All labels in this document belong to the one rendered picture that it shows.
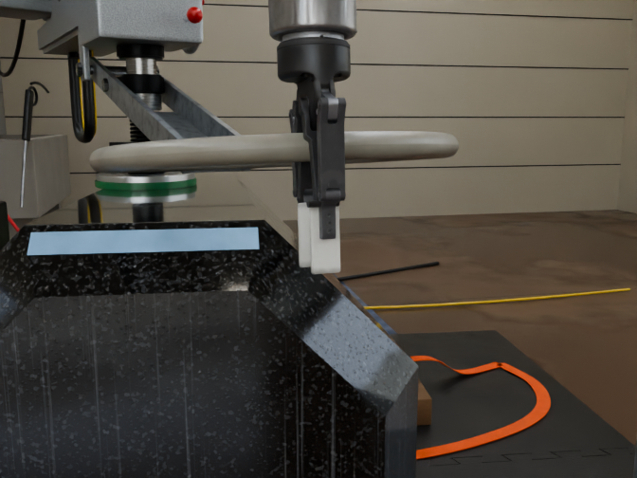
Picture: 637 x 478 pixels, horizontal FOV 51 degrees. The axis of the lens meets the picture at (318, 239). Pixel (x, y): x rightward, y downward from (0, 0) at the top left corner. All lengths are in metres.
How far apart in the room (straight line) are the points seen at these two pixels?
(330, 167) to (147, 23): 0.86
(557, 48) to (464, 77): 1.06
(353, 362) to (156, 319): 0.29
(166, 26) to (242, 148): 0.80
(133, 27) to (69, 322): 0.69
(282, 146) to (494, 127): 6.46
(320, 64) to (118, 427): 0.57
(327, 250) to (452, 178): 6.28
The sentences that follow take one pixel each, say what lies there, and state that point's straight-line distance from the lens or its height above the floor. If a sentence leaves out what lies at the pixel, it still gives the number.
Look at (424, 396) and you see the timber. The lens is 2.19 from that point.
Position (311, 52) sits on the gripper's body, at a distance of 0.66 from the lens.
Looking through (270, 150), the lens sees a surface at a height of 0.94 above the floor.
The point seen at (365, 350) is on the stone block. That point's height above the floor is 0.63.
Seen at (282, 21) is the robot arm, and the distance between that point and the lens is 0.67.
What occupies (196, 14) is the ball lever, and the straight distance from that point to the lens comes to 1.40.
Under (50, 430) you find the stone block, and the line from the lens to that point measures 1.00.
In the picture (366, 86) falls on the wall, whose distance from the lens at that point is 6.59.
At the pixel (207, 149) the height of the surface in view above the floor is 0.94.
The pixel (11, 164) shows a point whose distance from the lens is 4.20.
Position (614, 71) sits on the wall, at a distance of 7.82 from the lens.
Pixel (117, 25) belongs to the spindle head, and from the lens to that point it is 1.42.
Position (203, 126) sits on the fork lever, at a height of 0.96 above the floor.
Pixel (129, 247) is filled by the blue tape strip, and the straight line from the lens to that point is 0.95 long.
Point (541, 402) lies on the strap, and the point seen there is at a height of 0.02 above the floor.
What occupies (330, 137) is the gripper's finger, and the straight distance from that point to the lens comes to 0.64.
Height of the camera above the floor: 0.97
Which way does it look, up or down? 10 degrees down
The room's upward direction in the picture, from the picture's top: straight up
